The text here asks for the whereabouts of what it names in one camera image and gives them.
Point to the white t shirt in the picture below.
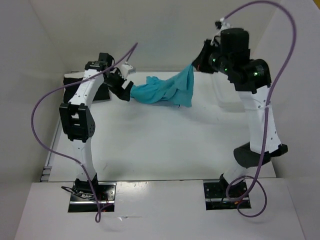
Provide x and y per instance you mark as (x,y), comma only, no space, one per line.
(75,75)

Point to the white plastic basket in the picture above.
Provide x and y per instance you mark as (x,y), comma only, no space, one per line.
(227,97)

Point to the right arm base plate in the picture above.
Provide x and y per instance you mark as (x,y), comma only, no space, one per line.
(215,196)

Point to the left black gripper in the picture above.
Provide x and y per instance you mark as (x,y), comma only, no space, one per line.
(123,94)

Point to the black t shirt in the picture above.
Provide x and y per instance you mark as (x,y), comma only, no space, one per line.
(102,93)

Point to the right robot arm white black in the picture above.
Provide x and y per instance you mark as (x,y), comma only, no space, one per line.
(252,82)

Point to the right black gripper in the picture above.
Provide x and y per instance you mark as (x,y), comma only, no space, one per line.
(199,63)

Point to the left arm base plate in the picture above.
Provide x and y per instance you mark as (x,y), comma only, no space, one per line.
(83,202)

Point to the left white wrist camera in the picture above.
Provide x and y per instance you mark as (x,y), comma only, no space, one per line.
(126,69)

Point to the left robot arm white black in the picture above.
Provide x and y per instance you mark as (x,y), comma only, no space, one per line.
(78,123)

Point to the cyan t shirt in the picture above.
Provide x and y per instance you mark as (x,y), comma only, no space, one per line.
(177,90)

